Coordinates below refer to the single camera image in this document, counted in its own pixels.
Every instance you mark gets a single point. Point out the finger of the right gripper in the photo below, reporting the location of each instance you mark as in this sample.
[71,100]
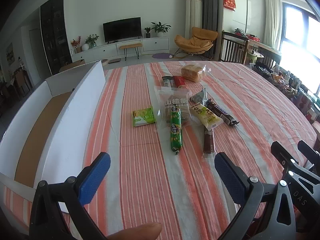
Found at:
[288,162]
[313,163]

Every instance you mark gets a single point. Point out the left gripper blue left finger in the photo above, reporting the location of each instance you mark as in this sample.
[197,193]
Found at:
[47,221]

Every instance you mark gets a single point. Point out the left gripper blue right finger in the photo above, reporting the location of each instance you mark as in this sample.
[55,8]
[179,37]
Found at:
[266,210]

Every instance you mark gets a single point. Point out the yellow white cake packet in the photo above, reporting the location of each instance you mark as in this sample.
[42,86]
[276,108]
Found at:
[205,116]

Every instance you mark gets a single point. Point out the green sausage snack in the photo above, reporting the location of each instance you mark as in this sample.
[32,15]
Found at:
[175,129]

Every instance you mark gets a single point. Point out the clear hawthorn strips bag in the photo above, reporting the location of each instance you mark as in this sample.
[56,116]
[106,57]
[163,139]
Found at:
[166,97]

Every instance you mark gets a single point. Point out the person's left hand thumb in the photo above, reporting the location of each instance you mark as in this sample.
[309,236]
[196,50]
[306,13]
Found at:
[146,231]

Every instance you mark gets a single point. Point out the Snickers chocolate bar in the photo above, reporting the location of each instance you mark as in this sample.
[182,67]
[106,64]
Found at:
[217,110]

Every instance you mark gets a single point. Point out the dark red fruit roll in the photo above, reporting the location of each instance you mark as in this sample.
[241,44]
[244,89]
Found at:
[208,143]

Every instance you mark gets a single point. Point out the white cardboard box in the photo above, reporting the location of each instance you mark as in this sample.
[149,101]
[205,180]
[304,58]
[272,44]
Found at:
[46,139]

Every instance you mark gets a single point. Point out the grey triangular snack packet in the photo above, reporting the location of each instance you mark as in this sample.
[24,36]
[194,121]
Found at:
[200,97]

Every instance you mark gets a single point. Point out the dark wooden dining chair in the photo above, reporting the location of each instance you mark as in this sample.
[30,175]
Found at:
[233,48]

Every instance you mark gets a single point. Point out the bagged bread loaf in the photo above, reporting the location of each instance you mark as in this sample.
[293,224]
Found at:
[194,72]

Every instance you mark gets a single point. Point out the striped orange white tablecloth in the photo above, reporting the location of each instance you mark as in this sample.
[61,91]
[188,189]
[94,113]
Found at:
[147,182]

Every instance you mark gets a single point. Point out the red snack packet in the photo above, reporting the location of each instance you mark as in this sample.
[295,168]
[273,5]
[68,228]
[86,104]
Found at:
[179,81]

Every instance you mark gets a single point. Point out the black clear stick packet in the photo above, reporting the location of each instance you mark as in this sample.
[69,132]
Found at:
[168,81]

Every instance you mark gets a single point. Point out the green cracker packet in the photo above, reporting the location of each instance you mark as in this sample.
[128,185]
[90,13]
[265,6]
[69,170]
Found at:
[143,117]

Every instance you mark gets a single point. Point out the orange lounge chair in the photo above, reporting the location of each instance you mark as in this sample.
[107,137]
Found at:
[201,41]

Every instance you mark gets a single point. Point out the purple round floor mat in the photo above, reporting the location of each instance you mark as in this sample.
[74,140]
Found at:
[162,56]

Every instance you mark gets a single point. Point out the white TV cabinet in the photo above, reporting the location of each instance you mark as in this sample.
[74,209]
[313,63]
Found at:
[111,51]

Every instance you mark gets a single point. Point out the white standing air conditioner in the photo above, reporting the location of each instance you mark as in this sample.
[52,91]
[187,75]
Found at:
[193,16]

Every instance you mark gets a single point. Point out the potted green plant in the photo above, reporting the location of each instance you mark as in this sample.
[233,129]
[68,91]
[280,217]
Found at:
[160,28]

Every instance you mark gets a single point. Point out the red flower pot plant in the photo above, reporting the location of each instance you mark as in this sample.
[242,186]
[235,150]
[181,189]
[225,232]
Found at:
[76,44]

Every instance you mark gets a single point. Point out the small dark potted plant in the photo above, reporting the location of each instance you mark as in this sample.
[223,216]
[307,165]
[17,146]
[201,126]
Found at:
[147,32]

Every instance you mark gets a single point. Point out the white vase with plant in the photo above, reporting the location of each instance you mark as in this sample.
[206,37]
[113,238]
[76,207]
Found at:
[90,42]

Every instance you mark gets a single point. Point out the small wooden bench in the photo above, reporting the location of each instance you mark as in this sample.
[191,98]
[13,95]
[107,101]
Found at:
[134,46]

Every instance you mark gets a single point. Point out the black flat television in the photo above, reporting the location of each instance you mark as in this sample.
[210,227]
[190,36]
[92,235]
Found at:
[122,29]

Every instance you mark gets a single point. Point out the dark glass display cabinet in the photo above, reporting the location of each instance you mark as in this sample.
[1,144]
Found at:
[54,36]

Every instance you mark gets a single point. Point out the red wall hanging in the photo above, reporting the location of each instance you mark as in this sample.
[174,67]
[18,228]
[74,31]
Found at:
[229,4]

